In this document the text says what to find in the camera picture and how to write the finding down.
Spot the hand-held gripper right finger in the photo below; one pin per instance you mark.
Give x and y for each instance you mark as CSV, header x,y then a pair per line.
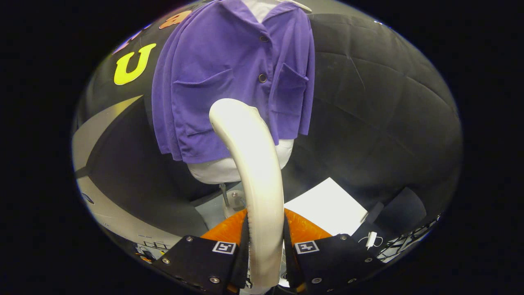
x,y
331,258

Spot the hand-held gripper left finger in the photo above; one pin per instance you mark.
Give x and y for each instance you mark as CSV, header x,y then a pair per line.
x,y
200,262

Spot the white garment steamer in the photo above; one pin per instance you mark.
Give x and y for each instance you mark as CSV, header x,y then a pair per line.
x,y
258,164

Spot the purple jacket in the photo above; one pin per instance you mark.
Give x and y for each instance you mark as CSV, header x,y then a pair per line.
x,y
213,73

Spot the small white adapter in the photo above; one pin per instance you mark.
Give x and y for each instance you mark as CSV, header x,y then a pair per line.
x,y
371,239

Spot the white flat board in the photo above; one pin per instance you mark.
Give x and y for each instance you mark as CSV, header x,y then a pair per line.
x,y
327,205

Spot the metal mannequin stand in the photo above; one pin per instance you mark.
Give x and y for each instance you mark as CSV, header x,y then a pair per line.
x,y
231,200

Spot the black metal grid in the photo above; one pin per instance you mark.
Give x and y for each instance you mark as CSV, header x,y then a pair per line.
x,y
409,239

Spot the white mannequin torso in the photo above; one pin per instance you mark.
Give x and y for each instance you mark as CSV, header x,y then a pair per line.
x,y
217,170

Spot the plain black side cloth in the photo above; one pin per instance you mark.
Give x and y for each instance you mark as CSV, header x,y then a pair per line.
x,y
376,114

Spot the black backdrop cloth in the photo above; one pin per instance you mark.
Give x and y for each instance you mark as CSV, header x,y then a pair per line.
x,y
105,88

